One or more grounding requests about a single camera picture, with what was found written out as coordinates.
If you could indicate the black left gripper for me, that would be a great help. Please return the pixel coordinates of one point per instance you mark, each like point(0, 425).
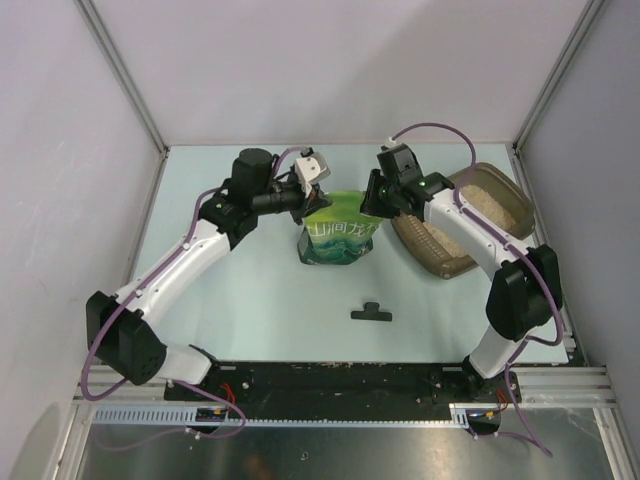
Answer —
point(315, 202)

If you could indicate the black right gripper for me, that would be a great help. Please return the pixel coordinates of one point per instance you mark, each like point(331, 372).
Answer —
point(370, 205)

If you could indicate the green litter bag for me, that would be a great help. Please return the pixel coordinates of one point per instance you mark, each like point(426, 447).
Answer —
point(338, 234)

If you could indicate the black bag clip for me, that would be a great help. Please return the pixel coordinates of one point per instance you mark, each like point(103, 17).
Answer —
point(371, 311)

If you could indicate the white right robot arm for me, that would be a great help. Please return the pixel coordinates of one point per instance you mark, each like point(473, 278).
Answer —
point(525, 291)

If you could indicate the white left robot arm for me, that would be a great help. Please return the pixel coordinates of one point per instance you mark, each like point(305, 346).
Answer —
point(121, 326)

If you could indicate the beige cat litter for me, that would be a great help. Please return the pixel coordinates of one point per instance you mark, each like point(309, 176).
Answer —
point(478, 226)

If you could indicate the brown plastic litter box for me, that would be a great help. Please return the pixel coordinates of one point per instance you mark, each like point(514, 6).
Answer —
point(495, 196)

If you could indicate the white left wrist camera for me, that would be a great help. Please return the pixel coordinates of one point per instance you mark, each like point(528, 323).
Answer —
point(311, 168)

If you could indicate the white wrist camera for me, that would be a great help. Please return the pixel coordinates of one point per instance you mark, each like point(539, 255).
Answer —
point(389, 143)
point(311, 168)

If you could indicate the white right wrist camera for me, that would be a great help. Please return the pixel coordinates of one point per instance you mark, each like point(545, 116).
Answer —
point(389, 143)

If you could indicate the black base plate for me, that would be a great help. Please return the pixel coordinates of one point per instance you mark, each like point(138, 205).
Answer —
point(441, 383)

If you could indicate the white slotted cable duct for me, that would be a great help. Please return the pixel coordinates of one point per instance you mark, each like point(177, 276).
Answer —
point(421, 416)

